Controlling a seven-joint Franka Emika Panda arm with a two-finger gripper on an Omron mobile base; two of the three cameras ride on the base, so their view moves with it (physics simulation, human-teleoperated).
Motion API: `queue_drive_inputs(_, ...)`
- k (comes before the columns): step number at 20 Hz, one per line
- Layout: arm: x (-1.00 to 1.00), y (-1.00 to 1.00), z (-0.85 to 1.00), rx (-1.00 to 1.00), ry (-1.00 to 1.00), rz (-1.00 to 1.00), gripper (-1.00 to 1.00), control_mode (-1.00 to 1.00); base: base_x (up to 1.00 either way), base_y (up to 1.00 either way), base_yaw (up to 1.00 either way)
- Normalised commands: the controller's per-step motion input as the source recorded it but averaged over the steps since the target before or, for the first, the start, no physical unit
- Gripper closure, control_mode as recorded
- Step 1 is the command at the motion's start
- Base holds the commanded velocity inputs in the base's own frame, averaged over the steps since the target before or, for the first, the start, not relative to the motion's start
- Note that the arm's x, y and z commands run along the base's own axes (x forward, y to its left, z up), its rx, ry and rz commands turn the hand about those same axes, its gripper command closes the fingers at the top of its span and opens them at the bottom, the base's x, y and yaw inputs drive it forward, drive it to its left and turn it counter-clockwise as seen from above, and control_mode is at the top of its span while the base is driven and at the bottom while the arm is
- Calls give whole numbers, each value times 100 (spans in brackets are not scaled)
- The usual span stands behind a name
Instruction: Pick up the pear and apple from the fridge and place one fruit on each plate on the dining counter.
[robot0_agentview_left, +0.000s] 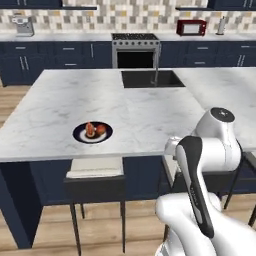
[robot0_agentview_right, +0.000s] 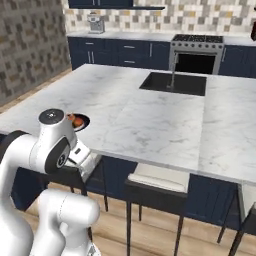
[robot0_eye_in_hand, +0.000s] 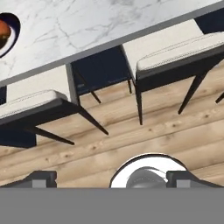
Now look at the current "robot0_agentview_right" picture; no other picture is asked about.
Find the white round plate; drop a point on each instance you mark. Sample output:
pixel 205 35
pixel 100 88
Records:
pixel 85 120

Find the black sink basin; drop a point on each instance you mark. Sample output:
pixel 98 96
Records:
pixel 173 83

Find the grey sink tap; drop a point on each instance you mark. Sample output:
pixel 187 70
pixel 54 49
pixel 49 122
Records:
pixel 173 71

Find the dark blue base cupboards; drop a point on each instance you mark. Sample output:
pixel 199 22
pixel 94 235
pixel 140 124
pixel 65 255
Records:
pixel 133 51
pixel 238 61

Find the silver coffee machine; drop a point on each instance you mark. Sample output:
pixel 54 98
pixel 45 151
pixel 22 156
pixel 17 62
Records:
pixel 96 23

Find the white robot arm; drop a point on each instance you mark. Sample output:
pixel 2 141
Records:
pixel 20 160

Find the steel oven with hob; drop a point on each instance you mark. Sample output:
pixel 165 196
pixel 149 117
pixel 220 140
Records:
pixel 196 50

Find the dark blue island cupboards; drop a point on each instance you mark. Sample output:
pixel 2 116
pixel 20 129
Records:
pixel 210 200

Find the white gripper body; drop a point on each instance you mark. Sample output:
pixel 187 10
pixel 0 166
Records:
pixel 89 164

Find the dark red object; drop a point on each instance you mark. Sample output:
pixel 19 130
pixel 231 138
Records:
pixel 253 34

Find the black stool with white cushion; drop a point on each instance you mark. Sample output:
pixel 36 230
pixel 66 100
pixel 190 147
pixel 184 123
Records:
pixel 156 186
pixel 248 216
pixel 96 180

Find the orange roast food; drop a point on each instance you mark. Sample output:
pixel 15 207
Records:
pixel 78 120

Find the dark blue wall cupboards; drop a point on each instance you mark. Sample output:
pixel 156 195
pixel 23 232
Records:
pixel 100 3

